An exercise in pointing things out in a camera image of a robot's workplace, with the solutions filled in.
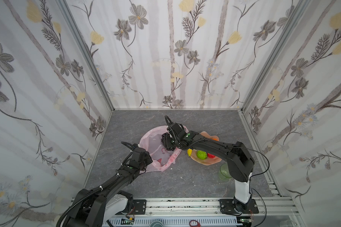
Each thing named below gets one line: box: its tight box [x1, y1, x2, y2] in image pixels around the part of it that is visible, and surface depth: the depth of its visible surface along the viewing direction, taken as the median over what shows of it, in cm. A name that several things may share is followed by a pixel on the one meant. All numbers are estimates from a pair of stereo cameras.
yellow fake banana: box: [187, 148, 193, 158], surface depth 90 cm
